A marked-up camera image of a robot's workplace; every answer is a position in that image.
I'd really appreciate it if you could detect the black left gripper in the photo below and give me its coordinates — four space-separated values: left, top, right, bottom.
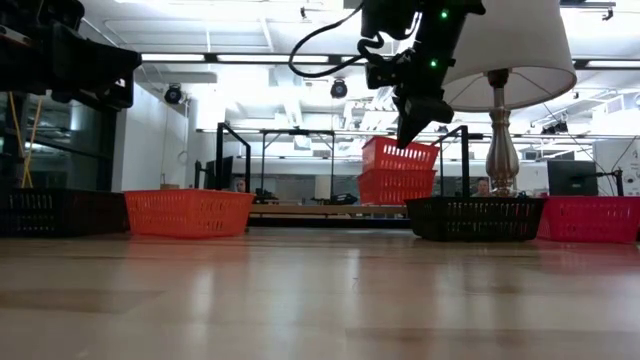
49 24 144 110

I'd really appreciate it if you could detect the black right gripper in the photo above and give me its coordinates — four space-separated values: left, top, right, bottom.
394 29 456 150

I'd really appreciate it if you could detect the orange plastic basket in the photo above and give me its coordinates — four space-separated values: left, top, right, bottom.
357 167 438 206
360 135 441 174
123 188 256 239

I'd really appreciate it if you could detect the black plastic basket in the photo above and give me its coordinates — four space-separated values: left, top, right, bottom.
0 187 129 239
403 196 547 243

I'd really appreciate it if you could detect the red plastic basket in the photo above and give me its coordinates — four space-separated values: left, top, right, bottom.
537 194 640 245

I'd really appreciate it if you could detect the ceiling light strip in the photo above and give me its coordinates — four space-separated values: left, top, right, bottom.
584 59 640 70
141 53 206 63
216 53 330 64

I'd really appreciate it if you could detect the table lamp white shade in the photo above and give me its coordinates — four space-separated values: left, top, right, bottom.
442 0 579 199

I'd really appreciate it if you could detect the black computer monitor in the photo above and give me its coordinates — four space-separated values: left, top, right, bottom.
203 155 235 191
547 159 600 197

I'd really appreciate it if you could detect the white printed board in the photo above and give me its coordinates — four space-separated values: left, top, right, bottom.
594 139 640 197

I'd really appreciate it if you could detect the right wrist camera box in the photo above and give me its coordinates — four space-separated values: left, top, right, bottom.
364 59 401 92

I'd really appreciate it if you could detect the black metal shelf side frame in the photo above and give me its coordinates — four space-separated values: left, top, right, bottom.
432 124 484 199
215 122 252 194

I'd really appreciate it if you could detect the yellow hanging cord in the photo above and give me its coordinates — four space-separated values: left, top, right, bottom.
7 92 34 189
19 97 45 189

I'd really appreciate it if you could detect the thin black metal frame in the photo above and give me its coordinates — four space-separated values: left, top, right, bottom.
259 128 336 201

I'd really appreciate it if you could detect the black aluminium rig frame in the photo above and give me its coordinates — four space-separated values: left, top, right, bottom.
248 216 411 230

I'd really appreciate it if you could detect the black camera cable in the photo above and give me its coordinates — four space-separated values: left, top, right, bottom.
287 2 386 79

